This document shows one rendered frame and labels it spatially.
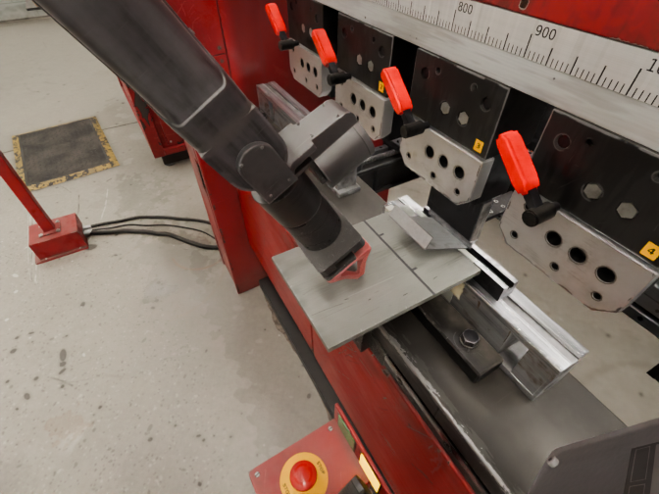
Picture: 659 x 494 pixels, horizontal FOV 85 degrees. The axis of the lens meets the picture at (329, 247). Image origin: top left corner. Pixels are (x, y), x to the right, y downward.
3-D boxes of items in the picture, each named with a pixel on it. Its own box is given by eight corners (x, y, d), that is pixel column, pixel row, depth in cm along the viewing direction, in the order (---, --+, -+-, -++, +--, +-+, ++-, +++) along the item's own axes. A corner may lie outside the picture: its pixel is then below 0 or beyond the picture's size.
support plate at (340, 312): (272, 261, 57) (271, 257, 56) (405, 208, 66) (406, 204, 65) (328, 353, 46) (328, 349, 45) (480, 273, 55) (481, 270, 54)
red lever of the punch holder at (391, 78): (380, 66, 47) (409, 135, 47) (406, 61, 49) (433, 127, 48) (375, 74, 49) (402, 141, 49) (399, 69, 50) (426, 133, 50)
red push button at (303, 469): (286, 474, 55) (284, 468, 53) (309, 459, 57) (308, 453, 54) (298, 502, 53) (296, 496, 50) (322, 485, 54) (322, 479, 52)
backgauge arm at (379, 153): (331, 190, 111) (332, 150, 101) (483, 138, 133) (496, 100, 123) (345, 205, 106) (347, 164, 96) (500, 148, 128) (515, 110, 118)
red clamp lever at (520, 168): (501, 131, 35) (539, 225, 35) (530, 122, 36) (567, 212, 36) (487, 139, 37) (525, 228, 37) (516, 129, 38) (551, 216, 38)
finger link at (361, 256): (359, 237, 53) (333, 204, 46) (388, 270, 49) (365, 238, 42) (325, 268, 54) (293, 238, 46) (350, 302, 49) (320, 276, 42)
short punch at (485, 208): (424, 216, 63) (434, 169, 56) (432, 212, 64) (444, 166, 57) (465, 252, 57) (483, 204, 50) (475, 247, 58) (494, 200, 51)
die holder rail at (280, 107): (260, 114, 117) (256, 84, 110) (277, 110, 119) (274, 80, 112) (339, 198, 86) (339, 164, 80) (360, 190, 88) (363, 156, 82)
